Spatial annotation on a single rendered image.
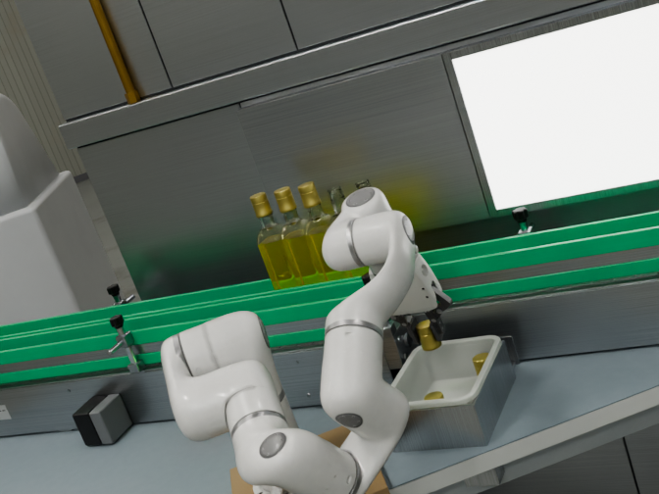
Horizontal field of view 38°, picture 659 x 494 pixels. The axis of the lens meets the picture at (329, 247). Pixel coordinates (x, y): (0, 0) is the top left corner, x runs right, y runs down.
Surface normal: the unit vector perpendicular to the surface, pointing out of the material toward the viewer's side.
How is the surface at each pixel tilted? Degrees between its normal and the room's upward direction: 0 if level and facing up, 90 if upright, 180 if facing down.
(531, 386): 0
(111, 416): 90
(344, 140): 90
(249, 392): 26
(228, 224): 90
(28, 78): 90
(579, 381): 0
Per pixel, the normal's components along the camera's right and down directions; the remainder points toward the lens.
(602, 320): -0.37, 0.40
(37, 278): 0.06, 0.28
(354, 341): -0.03, -0.57
